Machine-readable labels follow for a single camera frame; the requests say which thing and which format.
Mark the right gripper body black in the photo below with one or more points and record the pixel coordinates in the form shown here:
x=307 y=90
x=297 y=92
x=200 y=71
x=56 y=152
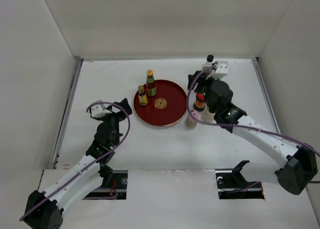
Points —
x=204 y=86

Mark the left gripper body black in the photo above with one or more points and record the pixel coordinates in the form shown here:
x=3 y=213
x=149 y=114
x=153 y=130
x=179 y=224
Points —
x=114 y=118

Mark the yellow label small bottle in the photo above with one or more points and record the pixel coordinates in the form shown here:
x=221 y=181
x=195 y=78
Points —
x=142 y=96

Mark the green label chili sauce bottle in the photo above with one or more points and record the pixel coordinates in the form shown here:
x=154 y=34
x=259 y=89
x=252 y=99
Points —
x=150 y=83

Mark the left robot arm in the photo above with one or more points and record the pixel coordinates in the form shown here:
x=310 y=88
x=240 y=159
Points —
x=46 y=209

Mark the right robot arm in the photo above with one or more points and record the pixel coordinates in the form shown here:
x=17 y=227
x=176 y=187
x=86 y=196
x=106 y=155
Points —
x=297 y=160

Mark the red lid sauce jar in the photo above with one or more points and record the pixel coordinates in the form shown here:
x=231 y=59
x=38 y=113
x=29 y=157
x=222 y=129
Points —
x=200 y=103

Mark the green lid spice shaker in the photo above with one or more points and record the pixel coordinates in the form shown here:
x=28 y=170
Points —
x=208 y=116

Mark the tall dark vinegar bottle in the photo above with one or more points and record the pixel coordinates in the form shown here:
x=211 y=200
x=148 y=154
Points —
x=207 y=67

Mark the pink lid spice shaker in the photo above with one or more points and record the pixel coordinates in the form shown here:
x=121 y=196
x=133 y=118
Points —
x=191 y=120

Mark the red round tray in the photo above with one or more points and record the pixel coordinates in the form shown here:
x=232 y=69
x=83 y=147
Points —
x=166 y=108

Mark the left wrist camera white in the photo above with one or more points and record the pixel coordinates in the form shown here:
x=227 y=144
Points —
x=98 y=110

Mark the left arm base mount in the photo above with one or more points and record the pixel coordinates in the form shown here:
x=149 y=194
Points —
x=112 y=188

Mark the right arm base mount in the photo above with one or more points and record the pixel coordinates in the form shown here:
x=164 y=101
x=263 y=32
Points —
x=231 y=185

